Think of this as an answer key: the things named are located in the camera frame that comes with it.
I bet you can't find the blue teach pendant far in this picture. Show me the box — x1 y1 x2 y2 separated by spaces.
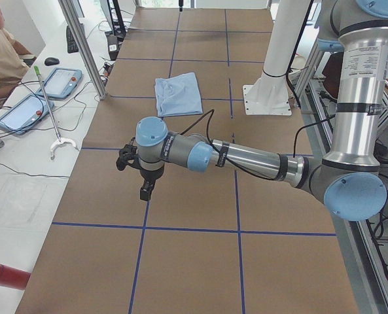
43 67 82 100

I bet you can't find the reacher grabber tool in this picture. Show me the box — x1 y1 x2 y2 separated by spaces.
33 65 78 161

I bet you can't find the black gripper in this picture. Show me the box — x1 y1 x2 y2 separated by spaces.
139 166 164 201

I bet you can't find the aluminium frame post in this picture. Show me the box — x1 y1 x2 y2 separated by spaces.
58 0 107 100

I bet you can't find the light blue t-shirt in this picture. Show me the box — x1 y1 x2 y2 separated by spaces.
154 72 203 117

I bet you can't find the black keyboard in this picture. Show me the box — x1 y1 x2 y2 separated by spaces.
65 26 79 54

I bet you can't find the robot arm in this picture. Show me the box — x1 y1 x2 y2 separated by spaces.
130 1 388 221

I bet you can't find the aluminium frame enclosure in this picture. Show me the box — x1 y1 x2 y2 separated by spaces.
293 39 388 314

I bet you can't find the red cylinder bottle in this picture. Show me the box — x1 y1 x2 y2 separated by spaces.
0 264 31 290

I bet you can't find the blue teach pendant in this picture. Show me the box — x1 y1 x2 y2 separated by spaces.
0 94 54 135
43 67 82 100

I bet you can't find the black computer mouse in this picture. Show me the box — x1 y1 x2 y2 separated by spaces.
44 57 60 66

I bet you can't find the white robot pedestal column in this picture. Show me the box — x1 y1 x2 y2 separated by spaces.
243 0 313 116

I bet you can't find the blue teach pendant near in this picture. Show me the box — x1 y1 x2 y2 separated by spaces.
0 94 54 135

